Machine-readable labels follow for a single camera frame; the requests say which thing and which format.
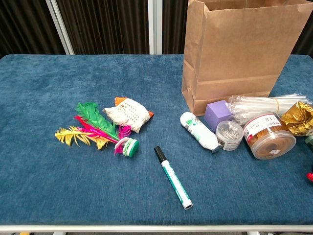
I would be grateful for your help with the small red toy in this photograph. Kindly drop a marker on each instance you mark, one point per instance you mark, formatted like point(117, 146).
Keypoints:
point(310, 176)

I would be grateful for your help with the small green sharpener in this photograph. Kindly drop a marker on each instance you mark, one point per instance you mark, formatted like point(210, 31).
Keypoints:
point(310, 142)

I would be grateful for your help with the bundle of clear straws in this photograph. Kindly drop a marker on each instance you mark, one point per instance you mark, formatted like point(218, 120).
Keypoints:
point(256, 105)

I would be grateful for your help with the white table frame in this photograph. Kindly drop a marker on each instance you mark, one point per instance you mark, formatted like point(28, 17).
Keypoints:
point(146, 228)

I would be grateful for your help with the white and orange wrapper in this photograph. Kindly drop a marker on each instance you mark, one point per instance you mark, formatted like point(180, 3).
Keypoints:
point(127, 115)

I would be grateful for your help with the black pleated curtain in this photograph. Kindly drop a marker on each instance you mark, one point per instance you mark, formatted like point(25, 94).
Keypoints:
point(173, 24)
point(306, 41)
point(102, 24)
point(24, 24)

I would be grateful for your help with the purple cube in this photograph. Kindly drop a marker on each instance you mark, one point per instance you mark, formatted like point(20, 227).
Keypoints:
point(215, 115)

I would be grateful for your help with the green white marker pen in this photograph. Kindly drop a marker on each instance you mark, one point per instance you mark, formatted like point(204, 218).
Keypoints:
point(172, 177)

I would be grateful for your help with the blue table cloth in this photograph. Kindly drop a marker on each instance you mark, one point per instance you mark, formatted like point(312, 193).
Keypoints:
point(49, 171)

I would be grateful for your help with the upright white frame post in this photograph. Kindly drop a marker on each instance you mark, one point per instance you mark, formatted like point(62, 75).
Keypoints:
point(154, 27)

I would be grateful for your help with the slanted white frame post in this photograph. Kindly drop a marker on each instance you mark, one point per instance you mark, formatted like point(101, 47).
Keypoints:
point(60, 27)

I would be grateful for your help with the colourful feather shuttlecock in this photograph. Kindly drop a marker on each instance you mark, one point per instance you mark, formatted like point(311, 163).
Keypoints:
point(95, 117)

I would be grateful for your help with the brown paper bag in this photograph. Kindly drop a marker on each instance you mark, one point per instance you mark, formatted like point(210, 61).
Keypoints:
point(232, 49)

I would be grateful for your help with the clear jar of paper clips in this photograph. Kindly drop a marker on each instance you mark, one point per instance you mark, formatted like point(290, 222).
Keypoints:
point(228, 137)

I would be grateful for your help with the white glue bottle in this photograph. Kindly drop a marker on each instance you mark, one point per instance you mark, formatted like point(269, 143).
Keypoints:
point(198, 129)

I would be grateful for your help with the clear tub brown contents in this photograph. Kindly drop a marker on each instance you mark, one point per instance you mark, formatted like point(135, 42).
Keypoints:
point(269, 142)

